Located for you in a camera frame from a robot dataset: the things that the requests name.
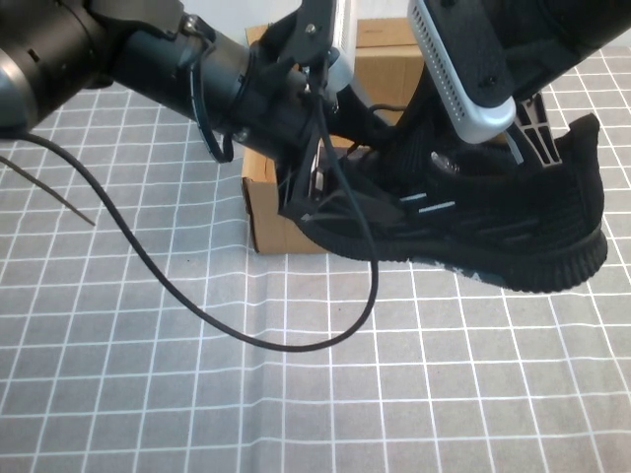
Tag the thin black zip tie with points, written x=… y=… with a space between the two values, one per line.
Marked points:
x=59 y=202

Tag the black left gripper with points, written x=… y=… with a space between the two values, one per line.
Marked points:
x=281 y=108

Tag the black knit sneaker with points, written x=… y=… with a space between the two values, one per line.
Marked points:
x=493 y=231

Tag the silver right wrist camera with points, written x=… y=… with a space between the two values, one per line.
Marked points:
x=468 y=98

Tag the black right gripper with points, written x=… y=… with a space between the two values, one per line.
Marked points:
x=537 y=64

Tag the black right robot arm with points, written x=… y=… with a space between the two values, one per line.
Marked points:
x=567 y=15

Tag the brown cardboard shoe box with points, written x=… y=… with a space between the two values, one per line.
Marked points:
x=268 y=226

